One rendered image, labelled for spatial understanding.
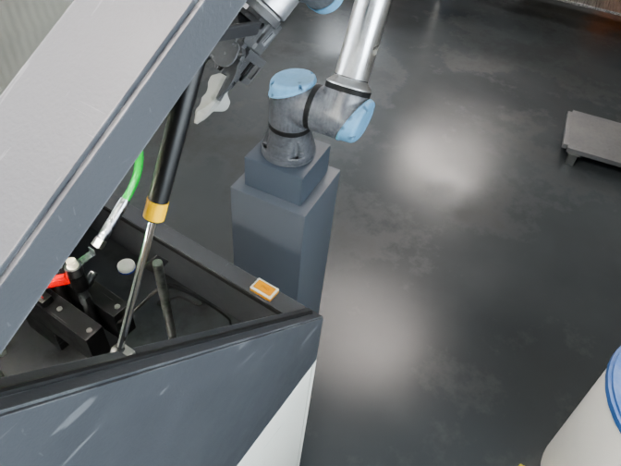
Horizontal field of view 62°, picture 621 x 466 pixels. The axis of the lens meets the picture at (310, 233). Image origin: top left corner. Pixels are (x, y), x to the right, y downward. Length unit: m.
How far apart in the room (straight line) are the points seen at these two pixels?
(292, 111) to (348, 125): 0.15
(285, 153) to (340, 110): 0.21
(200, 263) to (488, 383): 1.40
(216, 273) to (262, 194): 0.45
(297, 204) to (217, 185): 1.32
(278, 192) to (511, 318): 1.32
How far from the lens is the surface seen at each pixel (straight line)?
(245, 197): 1.50
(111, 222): 0.95
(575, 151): 3.37
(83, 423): 0.53
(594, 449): 1.74
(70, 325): 1.03
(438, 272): 2.46
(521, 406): 2.21
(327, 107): 1.29
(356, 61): 1.29
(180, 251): 1.14
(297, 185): 1.41
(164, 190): 0.47
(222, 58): 0.88
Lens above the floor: 1.79
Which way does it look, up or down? 46 degrees down
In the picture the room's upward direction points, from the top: 6 degrees clockwise
